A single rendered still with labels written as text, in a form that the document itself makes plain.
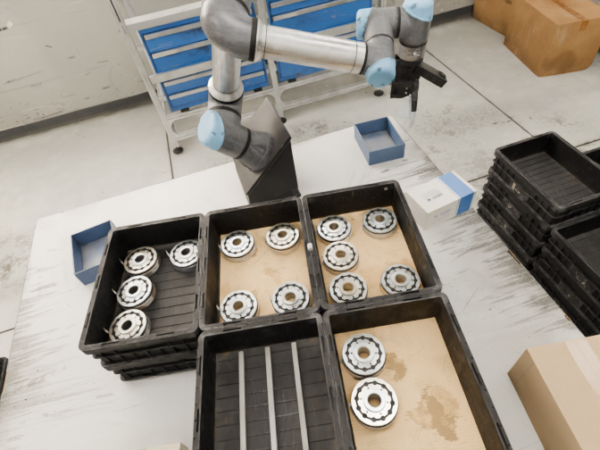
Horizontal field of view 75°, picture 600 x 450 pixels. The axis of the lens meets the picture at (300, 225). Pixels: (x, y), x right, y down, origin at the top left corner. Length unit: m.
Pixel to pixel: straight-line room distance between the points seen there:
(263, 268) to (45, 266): 0.88
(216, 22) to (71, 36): 2.80
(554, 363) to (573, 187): 1.10
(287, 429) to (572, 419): 0.59
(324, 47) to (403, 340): 0.74
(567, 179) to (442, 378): 1.28
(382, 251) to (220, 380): 0.57
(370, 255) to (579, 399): 0.57
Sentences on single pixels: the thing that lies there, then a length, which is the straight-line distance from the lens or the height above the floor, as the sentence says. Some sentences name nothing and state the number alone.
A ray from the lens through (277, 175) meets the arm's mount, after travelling 1.42.
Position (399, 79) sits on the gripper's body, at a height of 1.15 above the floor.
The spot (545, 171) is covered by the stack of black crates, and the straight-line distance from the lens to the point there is 2.06.
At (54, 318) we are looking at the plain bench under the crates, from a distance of 1.55.
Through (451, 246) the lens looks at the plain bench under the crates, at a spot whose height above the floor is 0.70.
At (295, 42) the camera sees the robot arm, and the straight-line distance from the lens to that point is 1.01.
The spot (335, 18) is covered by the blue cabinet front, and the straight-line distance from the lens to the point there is 2.99.
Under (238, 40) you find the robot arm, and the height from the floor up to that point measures 1.39.
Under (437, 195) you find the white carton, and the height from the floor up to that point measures 0.79.
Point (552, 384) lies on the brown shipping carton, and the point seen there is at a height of 0.86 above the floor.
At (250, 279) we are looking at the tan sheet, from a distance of 1.16.
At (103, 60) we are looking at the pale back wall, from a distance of 3.79.
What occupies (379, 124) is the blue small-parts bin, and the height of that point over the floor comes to 0.74.
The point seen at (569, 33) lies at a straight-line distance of 3.67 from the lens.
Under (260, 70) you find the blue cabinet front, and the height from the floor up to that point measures 0.44.
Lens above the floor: 1.77
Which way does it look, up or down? 49 degrees down
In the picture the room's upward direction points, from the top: 10 degrees counter-clockwise
